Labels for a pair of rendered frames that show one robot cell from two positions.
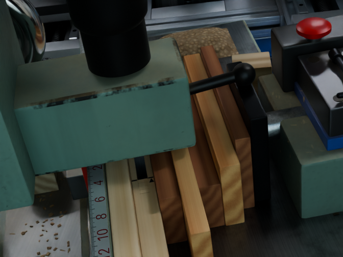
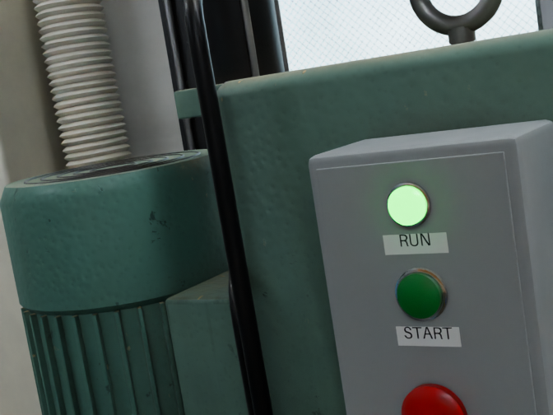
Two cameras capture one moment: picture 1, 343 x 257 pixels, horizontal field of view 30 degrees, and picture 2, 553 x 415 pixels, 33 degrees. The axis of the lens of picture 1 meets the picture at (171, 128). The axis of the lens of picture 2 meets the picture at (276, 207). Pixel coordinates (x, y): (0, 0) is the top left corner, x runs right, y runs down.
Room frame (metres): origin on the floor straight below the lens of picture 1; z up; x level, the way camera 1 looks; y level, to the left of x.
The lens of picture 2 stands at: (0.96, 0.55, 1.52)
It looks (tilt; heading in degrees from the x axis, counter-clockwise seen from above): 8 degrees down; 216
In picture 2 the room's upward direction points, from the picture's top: 9 degrees counter-clockwise
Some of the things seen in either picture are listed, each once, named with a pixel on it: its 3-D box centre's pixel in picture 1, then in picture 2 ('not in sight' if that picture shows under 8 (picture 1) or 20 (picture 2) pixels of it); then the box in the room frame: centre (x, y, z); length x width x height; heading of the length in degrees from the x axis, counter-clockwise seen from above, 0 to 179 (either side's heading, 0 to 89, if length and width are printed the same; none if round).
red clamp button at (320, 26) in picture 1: (313, 27); not in sight; (0.49, -0.14, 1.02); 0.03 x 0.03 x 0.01
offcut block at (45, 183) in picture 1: (37, 169); not in sight; (0.60, 0.17, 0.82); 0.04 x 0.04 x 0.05; 2
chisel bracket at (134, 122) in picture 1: (105, 111); not in sight; (0.45, 0.05, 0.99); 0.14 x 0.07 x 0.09; 93
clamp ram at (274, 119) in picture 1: (280, 124); not in sight; (0.45, -0.10, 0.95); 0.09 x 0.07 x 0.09; 3
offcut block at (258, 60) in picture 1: (252, 75); not in sight; (0.58, -0.10, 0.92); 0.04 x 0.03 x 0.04; 83
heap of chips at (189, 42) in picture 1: (192, 41); not in sight; (0.69, -0.04, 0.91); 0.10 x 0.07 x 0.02; 93
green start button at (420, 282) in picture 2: not in sight; (419, 296); (0.61, 0.36, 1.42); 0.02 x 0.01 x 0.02; 93
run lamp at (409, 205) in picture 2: not in sight; (406, 206); (0.61, 0.36, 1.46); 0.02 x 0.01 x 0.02; 93
